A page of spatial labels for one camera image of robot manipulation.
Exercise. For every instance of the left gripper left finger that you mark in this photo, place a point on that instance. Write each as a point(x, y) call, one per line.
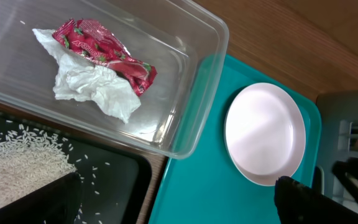
point(57, 202)

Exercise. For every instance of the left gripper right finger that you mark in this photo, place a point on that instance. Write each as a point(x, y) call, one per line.
point(297, 203)

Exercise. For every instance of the white rice pile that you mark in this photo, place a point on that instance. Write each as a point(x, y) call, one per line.
point(28, 164)

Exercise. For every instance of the white pink plate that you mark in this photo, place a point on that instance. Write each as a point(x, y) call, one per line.
point(264, 133)

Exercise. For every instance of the white napkin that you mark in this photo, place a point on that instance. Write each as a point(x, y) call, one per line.
point(80, 80)

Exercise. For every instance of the red snack wrapper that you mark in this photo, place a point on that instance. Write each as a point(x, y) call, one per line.
point(89, 39)

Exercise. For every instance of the grey dishwasher rack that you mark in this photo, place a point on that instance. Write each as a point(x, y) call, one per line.
point(339, 141)

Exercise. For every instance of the black tray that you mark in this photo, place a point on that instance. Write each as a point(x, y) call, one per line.
point(114, 182)

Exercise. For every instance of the teal serving tray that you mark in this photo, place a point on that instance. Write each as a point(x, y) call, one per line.
point(206, 187)

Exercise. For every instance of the clear plastic bin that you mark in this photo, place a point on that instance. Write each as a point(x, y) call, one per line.
point(182, 40)

